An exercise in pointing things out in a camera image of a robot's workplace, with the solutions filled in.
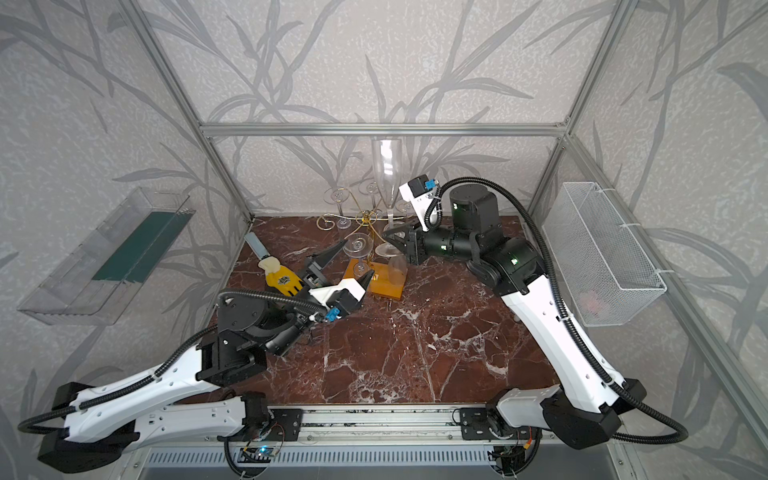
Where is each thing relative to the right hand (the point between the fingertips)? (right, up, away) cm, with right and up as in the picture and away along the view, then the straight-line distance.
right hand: (385, 233), depth 58 cm
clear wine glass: (-14, +11, +22) cm, 28 cm away
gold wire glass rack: (-5, -15, +45) cm, 47 cm away
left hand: (-5, -4, -5) cm, 8 cm away
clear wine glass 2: (-5, +13, +25) cm, 28 cm away
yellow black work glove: (-38, -14, +42) cm, 59 cm away
